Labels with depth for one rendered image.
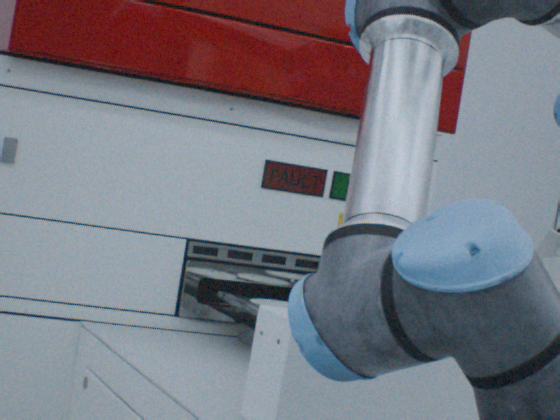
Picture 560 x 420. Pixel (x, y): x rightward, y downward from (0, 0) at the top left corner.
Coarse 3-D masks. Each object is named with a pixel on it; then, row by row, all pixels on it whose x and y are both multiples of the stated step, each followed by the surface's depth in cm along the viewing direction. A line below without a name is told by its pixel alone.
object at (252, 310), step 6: (216, 294) 193; (222, 294) 191; (228, 294) 190; (228, 300) 188; (234, 300) 186; (240, 300) 185; (240, 306) 184; (246, 306) 182; (252, 306) 181; (252, 312) 179
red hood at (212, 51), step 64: (0, 0) 184; (64, 0) 175; (128, 0) 180; (192, 0) 184; (256, 0) 189; (320, 0) 193; (64, 64) 192; (128, 64) 181; (192, 64) 185; (256, 64) 190; (320, 64) 195; (448, 128) 207
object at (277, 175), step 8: (272, 168) 198; (280, 168) 199; (288, 168) 200; (296, 168) 200; (304, 168) 201; (272, 176) 199; (280, 176) 199; (288, 176) 200; (296, 176) 201; (304, 176) 201; (312, 176) 202; (320, 176) 202; (264, 184) 198; (272, 184) 199; (280, 184) 199; (288, 184) 200; (296, 184) 201; (304, 184) 201; (312, 184) 202; (320, 184) 203; (312, 192) 202; (320, 192) 203
